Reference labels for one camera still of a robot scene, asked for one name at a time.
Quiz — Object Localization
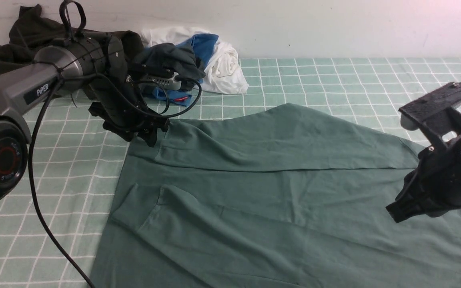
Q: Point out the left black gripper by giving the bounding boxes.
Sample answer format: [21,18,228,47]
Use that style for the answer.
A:
[88,36,170,148]

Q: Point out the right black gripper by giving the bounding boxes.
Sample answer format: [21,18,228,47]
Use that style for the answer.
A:
[385,167,461,224]

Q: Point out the white crumpled garment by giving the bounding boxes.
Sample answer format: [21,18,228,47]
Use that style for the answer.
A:
[140,26,249,95]

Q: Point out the black camera cable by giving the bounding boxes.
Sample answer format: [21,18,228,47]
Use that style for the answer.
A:
[28,0,202,288]

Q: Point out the green checkered tablecloth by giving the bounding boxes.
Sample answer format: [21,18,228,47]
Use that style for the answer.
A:
[0,58,461,288]

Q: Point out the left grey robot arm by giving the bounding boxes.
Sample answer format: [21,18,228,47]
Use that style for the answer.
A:
[0,32,180,200]

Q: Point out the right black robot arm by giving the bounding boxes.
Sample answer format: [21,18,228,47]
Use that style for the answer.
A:
[386,136,461,223]

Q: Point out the green long-sleeved shirt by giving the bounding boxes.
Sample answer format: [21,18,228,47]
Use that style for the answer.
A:
[90,104,461,288]

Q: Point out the dark olive crumpled garment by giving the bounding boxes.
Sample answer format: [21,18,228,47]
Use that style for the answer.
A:
[0,5,144,75]

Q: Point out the blue crumpled garment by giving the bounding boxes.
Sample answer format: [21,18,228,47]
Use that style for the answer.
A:
[142,33,219,106]

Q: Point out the dark grey crumpled garment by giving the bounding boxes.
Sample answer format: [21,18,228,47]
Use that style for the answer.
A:
[132,42,206,91]

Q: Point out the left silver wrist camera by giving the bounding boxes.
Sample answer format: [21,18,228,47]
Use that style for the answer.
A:
[127,63,182,90]

